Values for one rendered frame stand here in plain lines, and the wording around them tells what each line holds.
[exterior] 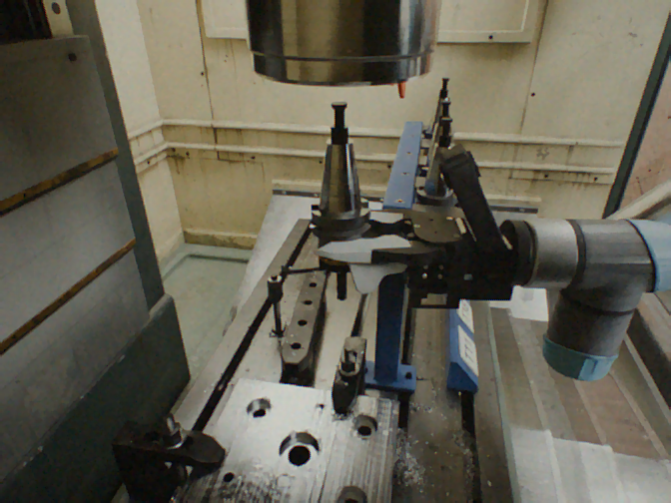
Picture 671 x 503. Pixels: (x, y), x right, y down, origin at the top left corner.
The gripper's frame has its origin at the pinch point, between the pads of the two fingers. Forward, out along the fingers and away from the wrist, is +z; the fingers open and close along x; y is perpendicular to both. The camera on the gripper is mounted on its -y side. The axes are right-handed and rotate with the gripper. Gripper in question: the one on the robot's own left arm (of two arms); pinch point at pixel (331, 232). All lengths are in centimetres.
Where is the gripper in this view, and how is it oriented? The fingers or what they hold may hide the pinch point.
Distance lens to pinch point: 47.5
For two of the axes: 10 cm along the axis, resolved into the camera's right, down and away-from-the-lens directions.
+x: 0.2, -4.8, 8.8
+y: -0.1, 8.8, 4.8
